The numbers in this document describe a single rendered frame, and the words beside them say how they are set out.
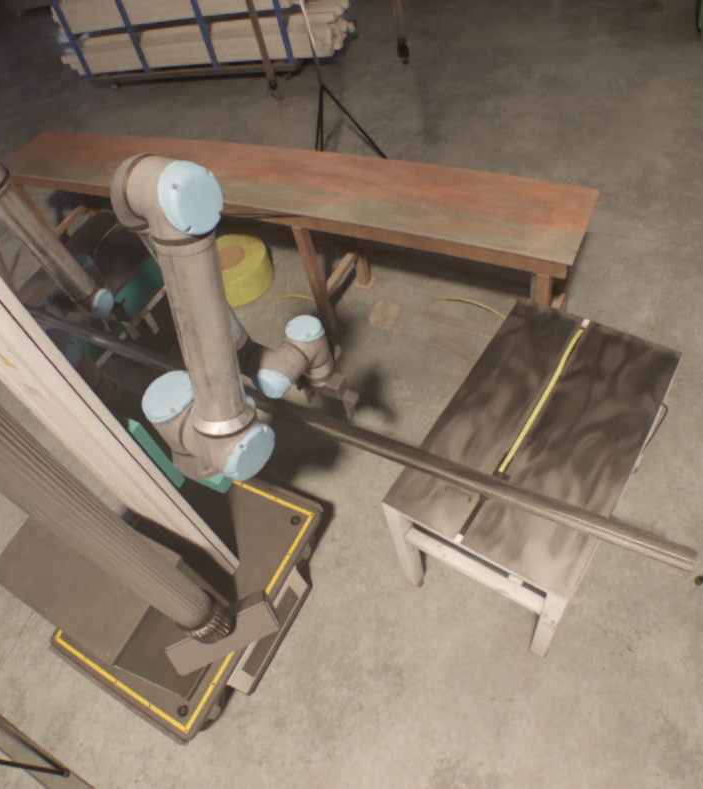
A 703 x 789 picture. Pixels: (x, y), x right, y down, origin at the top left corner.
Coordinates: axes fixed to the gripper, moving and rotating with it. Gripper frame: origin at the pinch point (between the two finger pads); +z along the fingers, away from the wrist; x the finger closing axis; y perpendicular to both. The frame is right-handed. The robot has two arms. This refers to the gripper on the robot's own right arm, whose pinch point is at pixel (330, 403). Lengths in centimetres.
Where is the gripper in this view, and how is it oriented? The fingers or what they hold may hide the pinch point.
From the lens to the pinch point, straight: 176.7
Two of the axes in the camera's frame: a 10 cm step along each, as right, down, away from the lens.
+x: 8.5, 3.0, -4.4
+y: -4.9, 7.5, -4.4
